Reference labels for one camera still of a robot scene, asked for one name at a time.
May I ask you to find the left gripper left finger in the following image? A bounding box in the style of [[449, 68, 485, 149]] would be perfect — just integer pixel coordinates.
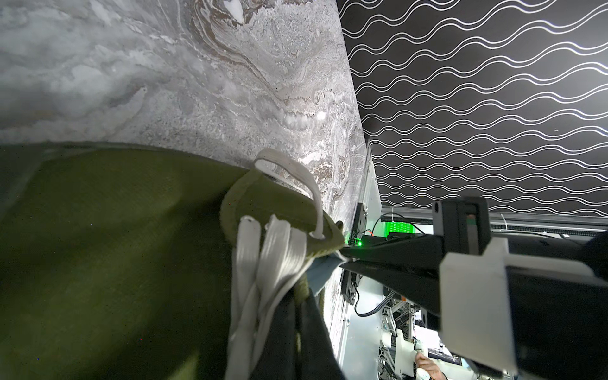
[[250, 291, 297, 380]]

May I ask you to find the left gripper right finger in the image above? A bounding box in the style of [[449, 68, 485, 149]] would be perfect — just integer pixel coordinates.
[[299, 295, 345, 380]]

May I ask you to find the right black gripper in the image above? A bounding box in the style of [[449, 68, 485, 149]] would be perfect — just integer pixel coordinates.
[[340, 197, 492, 316]]

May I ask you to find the green canvas shoe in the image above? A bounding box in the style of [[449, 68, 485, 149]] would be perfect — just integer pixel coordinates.
[[1, 143, 345, 379]]

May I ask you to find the light blue insole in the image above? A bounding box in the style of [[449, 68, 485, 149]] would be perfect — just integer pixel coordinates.
[[306, 253, 345, 296]]

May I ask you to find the aluminium front rail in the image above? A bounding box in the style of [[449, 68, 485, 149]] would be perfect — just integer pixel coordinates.
[[339, 147, 383, 379]]

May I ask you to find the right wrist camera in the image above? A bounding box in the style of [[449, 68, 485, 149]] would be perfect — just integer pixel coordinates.
[[440, 234, 607, 379]]

